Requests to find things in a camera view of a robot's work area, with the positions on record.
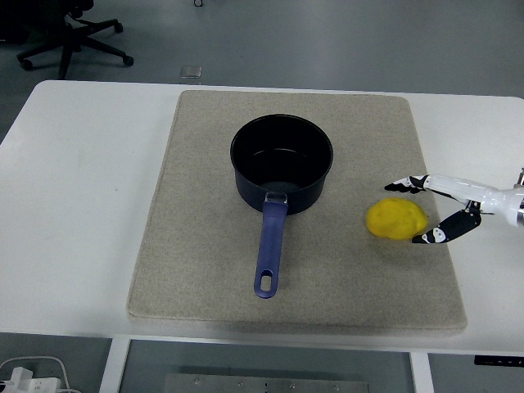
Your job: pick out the yellow potato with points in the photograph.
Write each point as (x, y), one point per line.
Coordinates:
(396, 218)

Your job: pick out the white table leg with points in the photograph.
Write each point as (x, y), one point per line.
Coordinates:
(114, 364)
(421, 372)

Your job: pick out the white power strip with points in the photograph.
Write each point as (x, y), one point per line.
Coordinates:
(28, 382)

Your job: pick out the black office chair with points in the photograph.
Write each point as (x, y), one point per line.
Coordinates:
(69, 39)

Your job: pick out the grey metal plate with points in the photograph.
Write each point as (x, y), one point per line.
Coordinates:
(266, 385)

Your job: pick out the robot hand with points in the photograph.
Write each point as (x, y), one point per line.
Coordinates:
(497, 200)

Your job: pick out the black table control panel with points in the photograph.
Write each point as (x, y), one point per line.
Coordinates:
(499, 360)

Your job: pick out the beige fabric mat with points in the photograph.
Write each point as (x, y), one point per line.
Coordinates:
(196, 229)

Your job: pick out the silver floor socket plate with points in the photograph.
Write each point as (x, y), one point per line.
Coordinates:
(191, 71)

